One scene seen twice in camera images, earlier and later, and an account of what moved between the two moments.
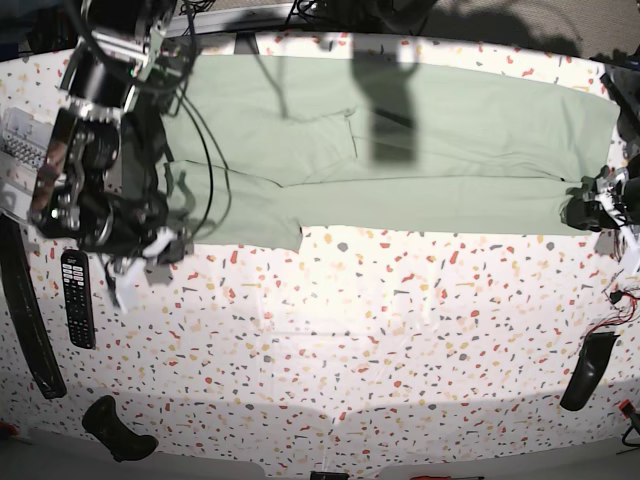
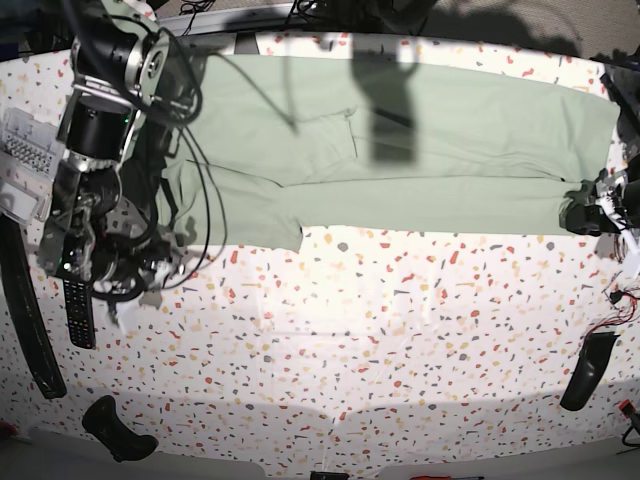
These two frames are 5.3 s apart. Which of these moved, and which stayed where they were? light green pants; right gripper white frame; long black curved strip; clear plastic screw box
Moved: right gripper white frame
Stayed: light green pants; clear plastic screw box; long black curved strip
